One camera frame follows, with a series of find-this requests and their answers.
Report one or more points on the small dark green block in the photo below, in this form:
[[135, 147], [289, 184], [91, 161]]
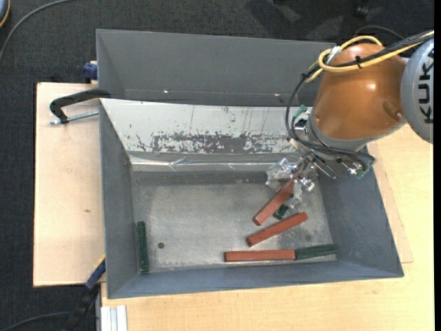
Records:
[[281, 212]]

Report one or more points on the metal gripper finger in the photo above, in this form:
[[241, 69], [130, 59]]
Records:
[[304, 185], [283, 169]]

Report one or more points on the grey metal bin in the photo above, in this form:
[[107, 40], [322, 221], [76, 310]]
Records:
[[206, 219]]

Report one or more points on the dark green flat block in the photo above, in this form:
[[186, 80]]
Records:
[[316, 251], [142, 247]]

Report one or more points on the red-brown block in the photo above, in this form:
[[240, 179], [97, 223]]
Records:
[[259, 255], [274, 205], [277, 229]]

